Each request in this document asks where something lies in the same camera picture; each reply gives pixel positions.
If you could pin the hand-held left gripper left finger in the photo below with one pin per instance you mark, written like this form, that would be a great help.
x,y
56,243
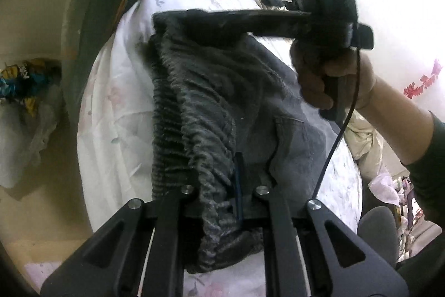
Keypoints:
x,y
173,210

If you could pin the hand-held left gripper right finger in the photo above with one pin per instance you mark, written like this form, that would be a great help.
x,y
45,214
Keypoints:
x,y
238,185

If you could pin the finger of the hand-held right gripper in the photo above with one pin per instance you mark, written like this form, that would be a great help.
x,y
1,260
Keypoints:
x,y
271,24

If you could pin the grey pants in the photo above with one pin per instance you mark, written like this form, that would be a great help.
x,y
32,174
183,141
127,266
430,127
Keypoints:
x,y
194,102

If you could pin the person's right forearm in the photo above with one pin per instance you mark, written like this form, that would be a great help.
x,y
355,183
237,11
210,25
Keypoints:
x,y
399,123

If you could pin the person's right hand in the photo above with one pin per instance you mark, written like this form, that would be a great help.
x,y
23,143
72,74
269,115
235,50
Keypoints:
x,y
309,74

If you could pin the black clothes heap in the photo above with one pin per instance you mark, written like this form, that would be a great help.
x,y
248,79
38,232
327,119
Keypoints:
x,y
274,1

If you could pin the white floral bed sheet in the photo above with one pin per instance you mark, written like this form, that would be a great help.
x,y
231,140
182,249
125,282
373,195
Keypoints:
x,y
114,116

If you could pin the cream blanket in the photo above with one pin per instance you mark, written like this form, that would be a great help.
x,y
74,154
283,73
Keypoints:
x,y
365,144

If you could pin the person's leg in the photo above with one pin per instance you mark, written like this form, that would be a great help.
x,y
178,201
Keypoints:
x,y
379,234

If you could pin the white plastic bag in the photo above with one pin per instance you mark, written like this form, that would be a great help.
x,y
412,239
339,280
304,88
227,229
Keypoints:
x,y
27,144

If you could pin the teal padded bed headboard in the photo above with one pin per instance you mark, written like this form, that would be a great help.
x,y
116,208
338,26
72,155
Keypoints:
x,y
90,22

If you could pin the colourful snack packets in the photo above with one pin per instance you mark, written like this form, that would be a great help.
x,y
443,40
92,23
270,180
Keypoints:
x,y
24,81

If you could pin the red wall decoration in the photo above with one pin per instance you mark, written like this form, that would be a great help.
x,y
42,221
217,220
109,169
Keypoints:
x,y
422,81

